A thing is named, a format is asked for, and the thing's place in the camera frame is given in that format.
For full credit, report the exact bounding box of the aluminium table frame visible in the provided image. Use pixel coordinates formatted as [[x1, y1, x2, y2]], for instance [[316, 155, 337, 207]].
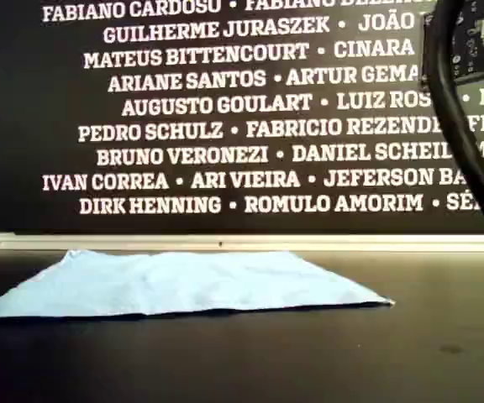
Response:
[[0, 232, 484, 254]]

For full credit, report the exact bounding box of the right wrist camera circuit board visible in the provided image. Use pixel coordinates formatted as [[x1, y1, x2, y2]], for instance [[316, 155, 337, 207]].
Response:
[[422, 0, 484, 87]]

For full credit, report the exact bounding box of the light blue microfibre cloth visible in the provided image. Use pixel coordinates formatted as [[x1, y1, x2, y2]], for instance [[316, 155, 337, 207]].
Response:
[[0, 249, 397, 322]]

